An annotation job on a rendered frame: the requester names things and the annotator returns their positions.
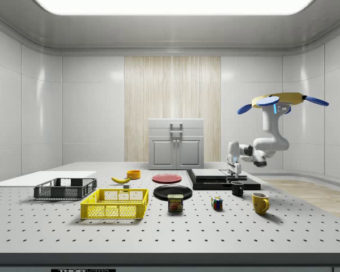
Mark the banana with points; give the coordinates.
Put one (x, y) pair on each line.
(120, 180)

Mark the black stove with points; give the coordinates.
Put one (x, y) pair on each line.
(207, 184)

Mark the black mug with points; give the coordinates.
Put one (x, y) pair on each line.
(236, 190)

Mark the red plate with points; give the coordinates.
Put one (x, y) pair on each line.
(166, 178)

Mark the yellow mug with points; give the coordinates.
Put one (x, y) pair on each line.
(259, 204)

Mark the black plate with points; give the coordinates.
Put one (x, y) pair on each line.
(164, 191)

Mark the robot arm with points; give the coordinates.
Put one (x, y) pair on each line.
(271, 122)

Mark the drone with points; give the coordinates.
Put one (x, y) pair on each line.
(286, 98)

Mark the puzzle cube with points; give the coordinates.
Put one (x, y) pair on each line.
(217, 203)

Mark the yellow basket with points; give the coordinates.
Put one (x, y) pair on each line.
(113, 212)

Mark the white board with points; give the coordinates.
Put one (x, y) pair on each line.
(39, 178)

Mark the yellow bowl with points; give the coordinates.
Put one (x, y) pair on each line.
(133, 175)

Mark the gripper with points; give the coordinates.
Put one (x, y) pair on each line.
(234, 167)

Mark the flat-sided can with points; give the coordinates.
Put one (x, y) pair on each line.
(175, 204)

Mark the dark grey basket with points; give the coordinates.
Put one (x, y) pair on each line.
(62, 193)

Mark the white cabinet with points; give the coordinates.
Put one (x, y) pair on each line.
(175, 150)

